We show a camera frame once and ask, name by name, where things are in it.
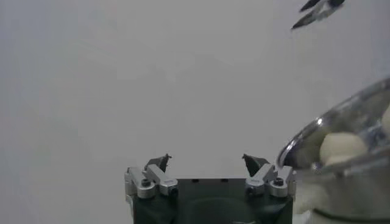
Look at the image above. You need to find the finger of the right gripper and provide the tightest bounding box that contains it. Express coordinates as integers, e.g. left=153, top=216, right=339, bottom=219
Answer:
left=298, top=0, right=322, bottom=13
left=290, top=0, right=339, bottom=30

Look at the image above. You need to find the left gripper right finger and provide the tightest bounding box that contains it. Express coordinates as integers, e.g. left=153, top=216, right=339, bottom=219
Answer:
left=242, top=153, right=297, bottom=198

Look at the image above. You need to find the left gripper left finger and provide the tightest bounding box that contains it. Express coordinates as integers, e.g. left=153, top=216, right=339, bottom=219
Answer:
left=124, top=153, right=179, bottom=200

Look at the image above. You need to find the white steamed baozi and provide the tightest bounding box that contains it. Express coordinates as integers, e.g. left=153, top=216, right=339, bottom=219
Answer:
left=318, top=131, right=369, bottom=167

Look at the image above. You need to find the perforated steel steamer basket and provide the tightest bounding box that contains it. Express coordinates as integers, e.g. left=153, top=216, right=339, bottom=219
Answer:
left=276, top=76, right=390, bottom=186

